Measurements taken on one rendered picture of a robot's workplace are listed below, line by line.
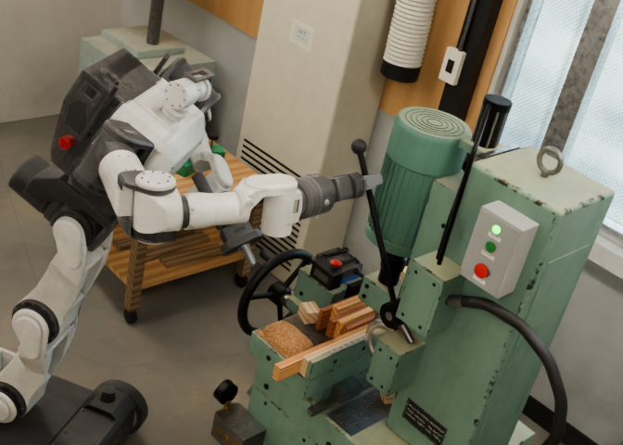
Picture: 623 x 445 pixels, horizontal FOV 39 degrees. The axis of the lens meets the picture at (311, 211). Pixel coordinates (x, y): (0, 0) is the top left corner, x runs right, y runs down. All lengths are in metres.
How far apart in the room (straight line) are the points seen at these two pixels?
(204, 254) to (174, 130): 1.66
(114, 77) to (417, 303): 0.88
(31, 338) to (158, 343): 1.04
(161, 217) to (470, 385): 0.75
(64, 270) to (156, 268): 1.25
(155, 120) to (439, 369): 0.87
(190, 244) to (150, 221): 2.05
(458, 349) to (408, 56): 1.72
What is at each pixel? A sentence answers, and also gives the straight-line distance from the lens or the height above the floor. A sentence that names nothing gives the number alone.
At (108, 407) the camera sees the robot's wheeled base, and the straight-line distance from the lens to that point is 2.92.
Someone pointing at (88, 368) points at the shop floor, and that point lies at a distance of 3.37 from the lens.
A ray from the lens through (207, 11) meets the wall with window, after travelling 4.54.
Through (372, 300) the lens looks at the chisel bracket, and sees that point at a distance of 2.16.
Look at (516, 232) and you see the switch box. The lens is 1.67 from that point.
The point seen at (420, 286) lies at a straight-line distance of 1.82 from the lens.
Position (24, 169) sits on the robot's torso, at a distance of 2.36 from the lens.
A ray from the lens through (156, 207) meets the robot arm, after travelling 1.69.
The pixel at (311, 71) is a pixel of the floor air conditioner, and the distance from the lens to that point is 3.58.
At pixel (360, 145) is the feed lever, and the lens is 1.91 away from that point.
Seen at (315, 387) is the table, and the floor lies 0.87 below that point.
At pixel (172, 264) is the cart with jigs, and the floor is 0.19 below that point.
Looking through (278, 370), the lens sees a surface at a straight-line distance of 2.02.
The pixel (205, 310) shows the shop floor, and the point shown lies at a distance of 3.72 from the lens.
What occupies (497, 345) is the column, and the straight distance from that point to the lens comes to 1.85.
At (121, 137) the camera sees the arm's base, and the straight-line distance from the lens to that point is 1.92.
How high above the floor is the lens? 2.21
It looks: 29 degrees down
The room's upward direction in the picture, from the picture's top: 13 degrees clockwise
